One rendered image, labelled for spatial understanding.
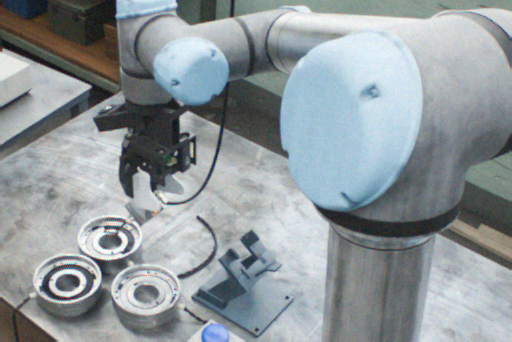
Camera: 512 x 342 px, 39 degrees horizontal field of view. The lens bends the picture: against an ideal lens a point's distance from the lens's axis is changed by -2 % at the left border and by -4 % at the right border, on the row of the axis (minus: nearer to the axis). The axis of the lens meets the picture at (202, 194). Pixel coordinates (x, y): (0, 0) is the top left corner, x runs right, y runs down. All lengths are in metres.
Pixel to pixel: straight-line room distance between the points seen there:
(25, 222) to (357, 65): 0.92
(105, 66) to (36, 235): 1.63
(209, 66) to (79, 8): 2.12
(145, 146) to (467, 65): 0.59
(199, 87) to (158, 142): 0.19
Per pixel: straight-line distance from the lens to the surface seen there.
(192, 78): 0.83
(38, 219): 1.32
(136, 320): 1.10
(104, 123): 1.09
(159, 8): 0.91
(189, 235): 1.27
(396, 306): 0.59
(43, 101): 1.85
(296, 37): 0.82
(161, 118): 0.98
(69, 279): 1.18
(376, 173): 0.48
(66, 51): 2.97
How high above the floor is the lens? 1.66
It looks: 40 degrees down
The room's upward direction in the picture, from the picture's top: 2 degrees clockwise
